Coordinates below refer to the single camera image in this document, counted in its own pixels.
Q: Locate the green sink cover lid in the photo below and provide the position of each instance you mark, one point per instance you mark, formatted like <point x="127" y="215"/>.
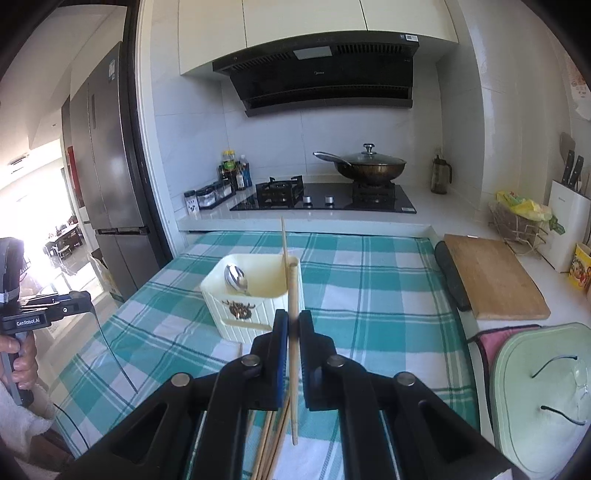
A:
<point x="540" y="397"/>

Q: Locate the cream upper cabinet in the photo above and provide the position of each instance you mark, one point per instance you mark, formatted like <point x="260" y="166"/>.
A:
<point x="208" y="30"/>

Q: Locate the person's left hand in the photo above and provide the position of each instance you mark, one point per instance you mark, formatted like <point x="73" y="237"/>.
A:
<point x="25" y="368"/>

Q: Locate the black range hood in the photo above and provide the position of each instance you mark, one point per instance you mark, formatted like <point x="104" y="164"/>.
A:
<point x="345" y="68"/>

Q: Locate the wooden cutting board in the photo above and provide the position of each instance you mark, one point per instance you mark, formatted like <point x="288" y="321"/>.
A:
<point x="497" y="285"/>

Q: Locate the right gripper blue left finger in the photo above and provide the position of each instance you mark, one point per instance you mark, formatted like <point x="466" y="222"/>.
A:
<point x="252" y="382"/>

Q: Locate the bamboo chopstick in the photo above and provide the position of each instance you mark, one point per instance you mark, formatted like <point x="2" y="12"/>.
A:
<point x="261" y="448"/>
<point x="281" y="433"/>
<point x="293" y="312"/>
<point x="268" y="451"/>
<point x="284" y="240"/>
<point x="250" y="420"/>

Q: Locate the black rolled mat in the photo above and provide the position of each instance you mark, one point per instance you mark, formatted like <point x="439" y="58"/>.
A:
<point x="453" y="281"/>

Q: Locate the wire basket with bags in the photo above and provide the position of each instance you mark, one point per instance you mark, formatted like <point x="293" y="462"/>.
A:
<point x="522" y="223"/>

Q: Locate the yellow snack packet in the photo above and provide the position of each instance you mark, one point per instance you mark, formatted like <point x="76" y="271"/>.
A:
<point x="580" y="268"/>

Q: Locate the dark glass jar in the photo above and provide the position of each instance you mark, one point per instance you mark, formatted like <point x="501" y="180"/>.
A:
<point x="441" y="176"/>

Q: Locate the white knife block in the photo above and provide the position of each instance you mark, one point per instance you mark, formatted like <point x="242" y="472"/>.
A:
<point x="570" y="209"/>

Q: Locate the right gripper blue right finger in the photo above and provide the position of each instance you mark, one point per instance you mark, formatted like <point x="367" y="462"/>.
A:
<point x="335" y="382"/>

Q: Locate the black wok with lid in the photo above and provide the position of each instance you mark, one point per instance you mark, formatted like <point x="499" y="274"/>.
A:
<point x="367" y="167"/>

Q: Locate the black gas stove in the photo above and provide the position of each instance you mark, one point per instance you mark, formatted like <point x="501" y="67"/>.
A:
<point x="294" y="194"/>

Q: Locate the steel refrigerator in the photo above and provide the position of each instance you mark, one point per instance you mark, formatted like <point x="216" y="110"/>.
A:
<point x="110" y="180"/>

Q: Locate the sauce bottles group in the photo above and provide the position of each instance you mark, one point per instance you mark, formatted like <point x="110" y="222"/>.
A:
<point x="235" y="170"/>

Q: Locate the cream ribbed utensil holder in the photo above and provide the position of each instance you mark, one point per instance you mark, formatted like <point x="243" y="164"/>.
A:
<point x="241" y="317"/>

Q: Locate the pink cloth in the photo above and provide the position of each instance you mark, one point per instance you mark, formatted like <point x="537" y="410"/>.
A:
<point x="490" y="342"/>

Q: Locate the teal plaid tablecloth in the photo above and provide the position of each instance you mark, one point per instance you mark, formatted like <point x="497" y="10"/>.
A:
<point x="137" y="396"/>

